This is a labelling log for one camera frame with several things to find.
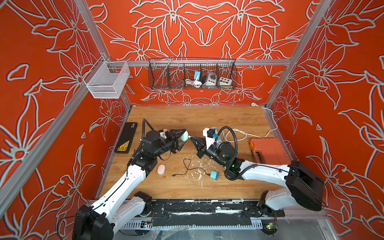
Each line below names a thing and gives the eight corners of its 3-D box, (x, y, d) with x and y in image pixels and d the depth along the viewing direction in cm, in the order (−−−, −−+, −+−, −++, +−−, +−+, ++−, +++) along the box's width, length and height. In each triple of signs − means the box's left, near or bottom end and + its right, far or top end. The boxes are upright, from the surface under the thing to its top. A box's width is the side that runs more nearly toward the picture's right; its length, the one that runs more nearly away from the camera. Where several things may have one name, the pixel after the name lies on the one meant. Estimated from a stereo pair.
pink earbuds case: (157, 175, 87) (156, 173, 84) (158, 166, 90) (158, 164, 88) (164, 175, 87) (163, 173, 84) (165, 166, 90) (165, 164, 88)
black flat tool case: (116, 155, 97) (113, 151, 93) (126, 126, 112) (124, 122, 108) (129, 155, 97) (126, 151, 93) (137, 126, 112) (135, 122, 108)
